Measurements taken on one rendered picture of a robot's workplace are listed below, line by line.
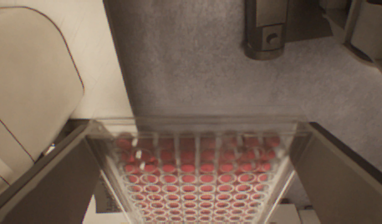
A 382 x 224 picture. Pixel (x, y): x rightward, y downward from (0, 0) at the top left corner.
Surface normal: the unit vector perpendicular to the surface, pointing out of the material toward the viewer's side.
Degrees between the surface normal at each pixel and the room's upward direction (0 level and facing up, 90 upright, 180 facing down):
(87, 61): 0
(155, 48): 0
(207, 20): 0
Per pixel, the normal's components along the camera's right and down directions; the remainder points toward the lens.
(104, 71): 0.00, 0.65
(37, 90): 1.00, -0.03
